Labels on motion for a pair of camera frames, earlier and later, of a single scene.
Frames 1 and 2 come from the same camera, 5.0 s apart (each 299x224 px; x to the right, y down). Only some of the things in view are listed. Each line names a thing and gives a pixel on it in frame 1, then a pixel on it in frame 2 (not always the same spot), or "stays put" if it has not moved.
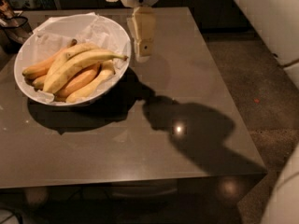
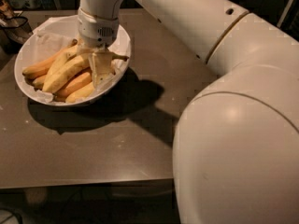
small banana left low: [38, 83] stays put
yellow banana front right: [105, 75] stays put
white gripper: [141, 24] -> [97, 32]
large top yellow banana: [78, 63] stays put
